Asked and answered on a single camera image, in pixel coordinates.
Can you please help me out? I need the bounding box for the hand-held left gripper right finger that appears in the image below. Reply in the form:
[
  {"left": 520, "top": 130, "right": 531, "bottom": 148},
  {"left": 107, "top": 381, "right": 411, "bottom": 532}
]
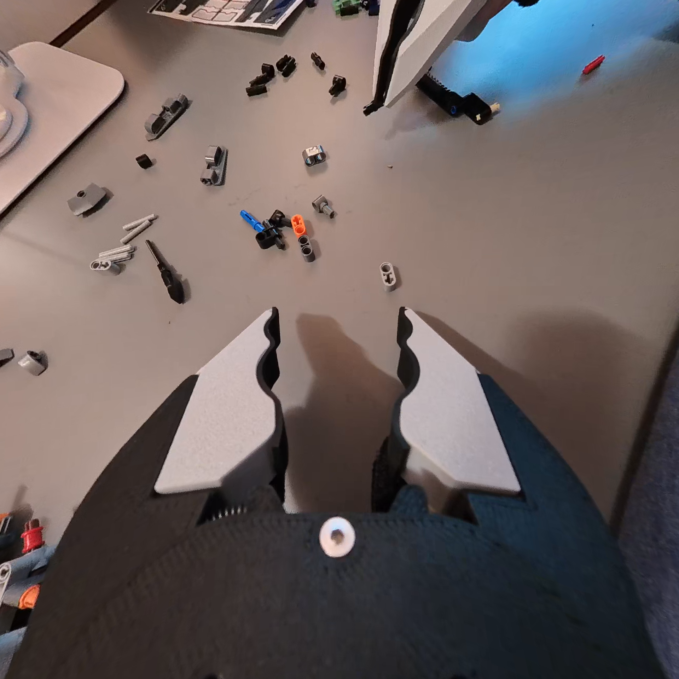
[{"left": 373, "top": 306, "right": 523, "bottom": 514}]

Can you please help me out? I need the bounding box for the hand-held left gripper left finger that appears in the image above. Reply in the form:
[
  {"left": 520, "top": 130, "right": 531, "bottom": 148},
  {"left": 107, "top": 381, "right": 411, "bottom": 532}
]
[{"left": 154, "top": 307, "right": 290, "bottom": 514}]

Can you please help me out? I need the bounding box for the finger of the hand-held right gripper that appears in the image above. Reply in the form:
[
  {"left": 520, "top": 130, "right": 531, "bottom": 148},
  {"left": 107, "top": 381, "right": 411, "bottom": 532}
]
[
  {"left": 373, "top": 0, "right": 425, "bottom": 109},
  {"left": 383, "top": 0, "right": 487, "bottom": 109}
]

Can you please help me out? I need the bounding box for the black lego rack assembly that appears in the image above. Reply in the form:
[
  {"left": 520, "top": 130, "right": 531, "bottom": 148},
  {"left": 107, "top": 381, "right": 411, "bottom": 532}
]
[{"left": 416, "top": 73, "right": 503, "bottom": 126}]

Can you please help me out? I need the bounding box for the multicoloured lego car chassis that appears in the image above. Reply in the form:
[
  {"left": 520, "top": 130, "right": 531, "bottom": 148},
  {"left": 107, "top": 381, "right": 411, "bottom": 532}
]
[{"left": 0, "top": 509, "right": 60, "bottom": 637}]

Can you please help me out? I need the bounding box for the long black lego shaft piece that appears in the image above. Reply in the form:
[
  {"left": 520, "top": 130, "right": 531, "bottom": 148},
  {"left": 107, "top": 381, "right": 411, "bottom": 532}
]
[{"left": 144, "top": 239, "right": 187, "bottom": 305}]

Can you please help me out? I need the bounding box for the lego sticker sheet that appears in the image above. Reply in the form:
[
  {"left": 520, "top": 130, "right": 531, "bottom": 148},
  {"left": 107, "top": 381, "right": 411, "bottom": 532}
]
[{"left": 147, "top": 0, "right": 307, "bottom": 31}]

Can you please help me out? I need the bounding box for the black lego cross connector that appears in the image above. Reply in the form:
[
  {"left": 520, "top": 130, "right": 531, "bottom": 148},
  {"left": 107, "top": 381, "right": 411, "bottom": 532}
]
[{"left": 257, "top": 209, "right": 290, "bottom": 251}]

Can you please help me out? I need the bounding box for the grey lego panel with connector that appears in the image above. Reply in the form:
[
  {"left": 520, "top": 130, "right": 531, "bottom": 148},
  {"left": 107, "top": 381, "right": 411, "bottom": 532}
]
[{"left": 200, "top": 145, "right": 229, "bottom": 187}]

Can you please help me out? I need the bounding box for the long grey lego panel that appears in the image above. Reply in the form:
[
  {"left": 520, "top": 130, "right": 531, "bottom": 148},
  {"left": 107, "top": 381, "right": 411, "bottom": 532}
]
[{"left": 144, "top": 94, "right": 192, "bottom": 141}]

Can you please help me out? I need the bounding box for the person's blue-grey clothing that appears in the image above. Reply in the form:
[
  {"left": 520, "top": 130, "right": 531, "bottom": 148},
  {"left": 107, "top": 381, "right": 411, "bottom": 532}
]
[{"left": 617, "top": 347, "right": 679, "bottom": 679}]

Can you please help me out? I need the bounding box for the silver monitor stand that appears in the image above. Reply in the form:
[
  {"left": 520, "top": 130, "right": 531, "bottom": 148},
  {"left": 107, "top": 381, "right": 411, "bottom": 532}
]
[{"left": 0, "top": 41, "right": 126, "bottom": 217}]

